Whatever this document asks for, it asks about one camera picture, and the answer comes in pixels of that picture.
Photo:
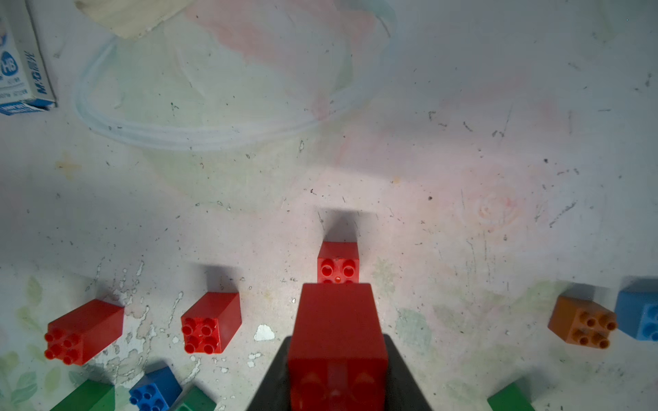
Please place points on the green square lego brick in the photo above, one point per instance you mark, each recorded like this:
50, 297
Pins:
90, 396

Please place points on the light blue long lego brick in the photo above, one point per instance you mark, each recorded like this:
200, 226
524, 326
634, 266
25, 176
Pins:
637, 314

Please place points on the blue Treehouse paperback book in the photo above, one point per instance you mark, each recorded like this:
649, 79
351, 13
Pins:
131, 19

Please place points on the HB pencil box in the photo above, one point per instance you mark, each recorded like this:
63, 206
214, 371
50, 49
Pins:
25, 86

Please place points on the green long lego brick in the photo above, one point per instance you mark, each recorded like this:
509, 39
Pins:
195, 400

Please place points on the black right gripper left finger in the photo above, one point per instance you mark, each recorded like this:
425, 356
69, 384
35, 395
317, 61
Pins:
274, 392

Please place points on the orange lego brick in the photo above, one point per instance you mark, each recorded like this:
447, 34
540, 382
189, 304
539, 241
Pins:
582, 323

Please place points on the blue small lego brick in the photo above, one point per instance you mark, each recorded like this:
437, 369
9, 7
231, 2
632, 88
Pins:
156, 391

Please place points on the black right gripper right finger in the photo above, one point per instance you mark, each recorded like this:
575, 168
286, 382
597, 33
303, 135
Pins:
402, 392

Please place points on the red base lego brick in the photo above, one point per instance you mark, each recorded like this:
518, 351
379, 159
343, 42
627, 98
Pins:
338, 263

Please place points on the green lego brick right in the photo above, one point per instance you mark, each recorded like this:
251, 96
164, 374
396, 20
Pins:
510, 398

